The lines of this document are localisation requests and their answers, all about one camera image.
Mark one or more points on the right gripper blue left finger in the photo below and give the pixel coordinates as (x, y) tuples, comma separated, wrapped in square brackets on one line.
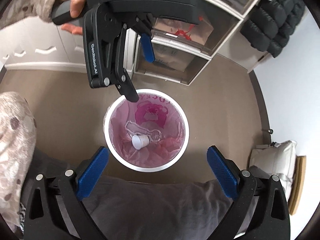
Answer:
[(89, 172)]

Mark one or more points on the white drawer storage unit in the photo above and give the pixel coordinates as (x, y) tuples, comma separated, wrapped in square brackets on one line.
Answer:
[(183, 50)]

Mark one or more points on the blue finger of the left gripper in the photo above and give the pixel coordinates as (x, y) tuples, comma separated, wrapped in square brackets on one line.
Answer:
[(126, 88), (146, 44)]

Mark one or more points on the patterned fleece pajama knee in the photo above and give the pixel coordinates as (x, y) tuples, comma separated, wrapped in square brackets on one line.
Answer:
[(18, 140)]

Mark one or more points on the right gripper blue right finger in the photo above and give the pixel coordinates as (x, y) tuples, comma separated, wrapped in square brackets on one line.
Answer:
[(224, 172)]

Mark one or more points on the person's left hand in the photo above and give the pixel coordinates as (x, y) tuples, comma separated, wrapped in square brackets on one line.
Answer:
[(76, 8)]

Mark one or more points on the clear plastic blister package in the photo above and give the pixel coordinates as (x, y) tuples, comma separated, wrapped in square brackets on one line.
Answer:
[(132, 128)]

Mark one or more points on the grey zip storage bag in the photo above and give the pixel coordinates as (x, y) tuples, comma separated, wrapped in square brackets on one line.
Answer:
[(278, 159)]

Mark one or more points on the black puffer jacket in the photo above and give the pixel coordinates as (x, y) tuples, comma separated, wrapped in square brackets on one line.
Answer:
[(271, 23)]

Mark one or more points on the brown flat cardboard box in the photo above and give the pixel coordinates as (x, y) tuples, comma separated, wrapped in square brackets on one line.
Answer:
[(297, 186)]

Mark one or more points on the white trash bin pink liner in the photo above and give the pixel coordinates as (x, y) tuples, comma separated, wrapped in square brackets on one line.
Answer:
[(153, 110)]

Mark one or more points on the white paper cup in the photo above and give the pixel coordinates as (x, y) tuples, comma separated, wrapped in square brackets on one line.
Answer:
[(140, 141)]

